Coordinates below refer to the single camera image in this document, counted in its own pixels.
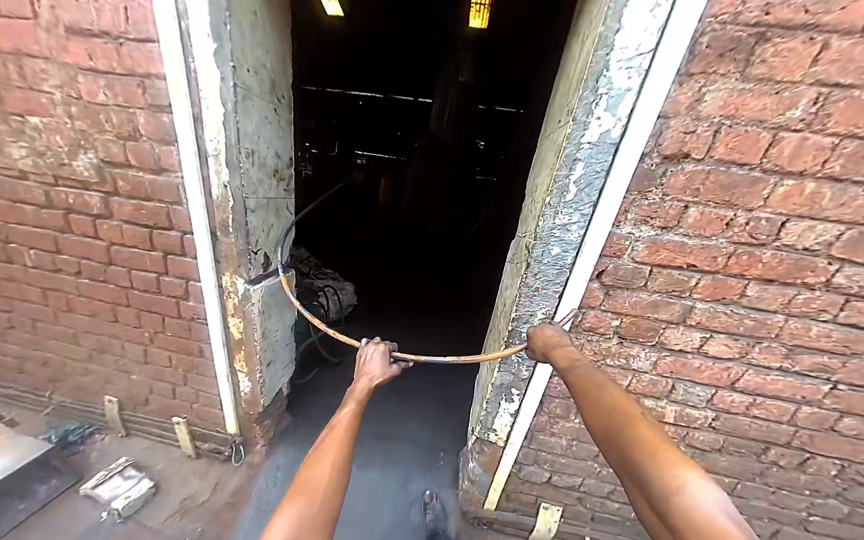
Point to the person's left hand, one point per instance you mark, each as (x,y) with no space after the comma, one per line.
(373,366)

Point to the person's right hand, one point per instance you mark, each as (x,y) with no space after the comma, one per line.
(548,343)

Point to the person's left fingers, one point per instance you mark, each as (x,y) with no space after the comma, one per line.
(378,345)

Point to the person's left thumb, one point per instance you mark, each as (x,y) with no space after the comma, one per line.
(403,365)

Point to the person's right fingers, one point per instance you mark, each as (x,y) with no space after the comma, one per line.
(535,342)

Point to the long curved rusty rod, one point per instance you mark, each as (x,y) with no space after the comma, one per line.
(439,359)

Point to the person's left forearm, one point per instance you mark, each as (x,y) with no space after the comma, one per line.
(325,457)

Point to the person's right forearm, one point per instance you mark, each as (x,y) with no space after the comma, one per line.
(634,442)

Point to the person's legs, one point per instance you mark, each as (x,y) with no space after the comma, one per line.
(433,516)

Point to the white painted vertical pipe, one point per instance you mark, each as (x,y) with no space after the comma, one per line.
(193,165)
(619,187)

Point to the short wooden stake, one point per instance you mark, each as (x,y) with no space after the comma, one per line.
(184,436)
(113,415)
(547,521)

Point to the white wrapped bundle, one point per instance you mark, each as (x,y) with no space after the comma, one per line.
(120,487)

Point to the dark teal crumpled cloth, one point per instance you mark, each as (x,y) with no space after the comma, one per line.
(70,434)

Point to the weathered concrete door frame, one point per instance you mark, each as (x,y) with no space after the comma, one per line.
(263,135)

